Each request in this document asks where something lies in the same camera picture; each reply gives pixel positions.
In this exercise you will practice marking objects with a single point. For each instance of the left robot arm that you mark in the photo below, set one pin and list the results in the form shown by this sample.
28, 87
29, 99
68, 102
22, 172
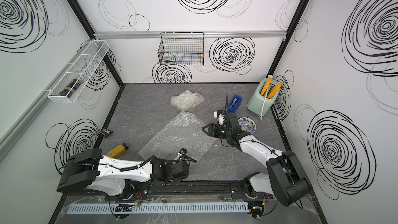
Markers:
92, 170

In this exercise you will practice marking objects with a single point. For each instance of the left wall aluminium rail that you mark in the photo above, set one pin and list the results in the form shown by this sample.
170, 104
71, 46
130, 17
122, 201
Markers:
19, 128

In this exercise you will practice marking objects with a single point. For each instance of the yellow pale blue bowl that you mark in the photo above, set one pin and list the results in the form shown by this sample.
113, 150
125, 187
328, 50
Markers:
185, 101

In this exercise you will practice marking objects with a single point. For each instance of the yellow block with black cap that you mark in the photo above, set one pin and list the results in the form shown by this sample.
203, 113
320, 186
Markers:
118, 151

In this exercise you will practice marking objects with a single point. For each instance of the mint green toaster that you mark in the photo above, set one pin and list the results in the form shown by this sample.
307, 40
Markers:
259, 104

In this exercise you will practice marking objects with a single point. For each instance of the white slotted cable duct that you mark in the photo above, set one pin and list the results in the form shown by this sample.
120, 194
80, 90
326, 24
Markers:
158, 208

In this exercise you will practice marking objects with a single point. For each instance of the blue tape dispenser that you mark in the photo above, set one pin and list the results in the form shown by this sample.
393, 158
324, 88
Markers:
233, 108

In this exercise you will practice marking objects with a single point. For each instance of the white wire wall shelf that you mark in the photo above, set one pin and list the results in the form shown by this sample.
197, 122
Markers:
90, 67

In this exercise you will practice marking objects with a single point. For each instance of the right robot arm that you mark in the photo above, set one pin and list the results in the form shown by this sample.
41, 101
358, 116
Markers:
285, 178

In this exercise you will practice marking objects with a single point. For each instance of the blue yellow patterned bowl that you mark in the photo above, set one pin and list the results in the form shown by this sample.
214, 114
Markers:
247, 125

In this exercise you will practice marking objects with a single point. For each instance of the dark bottle in shelf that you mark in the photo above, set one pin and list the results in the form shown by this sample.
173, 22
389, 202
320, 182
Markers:
70, 89

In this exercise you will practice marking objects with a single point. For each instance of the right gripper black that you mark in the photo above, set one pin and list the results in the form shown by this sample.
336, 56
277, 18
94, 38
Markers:
213, 130

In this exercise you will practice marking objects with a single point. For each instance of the black wire wall basket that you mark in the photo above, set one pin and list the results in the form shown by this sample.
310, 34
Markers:
185, 51

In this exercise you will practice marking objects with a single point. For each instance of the small black box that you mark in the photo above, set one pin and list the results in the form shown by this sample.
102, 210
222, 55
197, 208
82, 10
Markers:
106, 133

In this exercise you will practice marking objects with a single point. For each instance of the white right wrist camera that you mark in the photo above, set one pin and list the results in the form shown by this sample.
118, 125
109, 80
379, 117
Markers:
220, 118

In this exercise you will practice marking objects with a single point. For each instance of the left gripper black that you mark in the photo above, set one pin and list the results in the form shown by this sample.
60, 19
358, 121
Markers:
171, 163

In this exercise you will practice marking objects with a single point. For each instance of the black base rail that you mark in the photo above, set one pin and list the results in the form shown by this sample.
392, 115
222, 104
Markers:
234, 189

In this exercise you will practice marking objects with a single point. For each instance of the horizontal aluminium wall rail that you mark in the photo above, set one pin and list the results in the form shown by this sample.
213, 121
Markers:
190, 34

